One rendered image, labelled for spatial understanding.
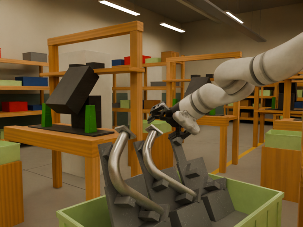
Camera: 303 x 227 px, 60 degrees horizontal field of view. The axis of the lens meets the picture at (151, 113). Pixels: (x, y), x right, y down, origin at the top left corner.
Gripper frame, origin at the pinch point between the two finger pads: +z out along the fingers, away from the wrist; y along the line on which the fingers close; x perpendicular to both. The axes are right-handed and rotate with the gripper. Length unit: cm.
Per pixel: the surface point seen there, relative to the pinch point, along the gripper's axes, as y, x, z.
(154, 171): -5.7, 12.0, 4.6
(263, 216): -36.2, 14.6, -13.1
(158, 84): -113, -434, 342
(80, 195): -52, -70, 262
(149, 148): -1.0, 5.9, 4.3
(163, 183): -9.7, 14.4, 3.6
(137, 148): 0.8, 5.2, 9.3
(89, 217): 1.9, 29.0, 21.1
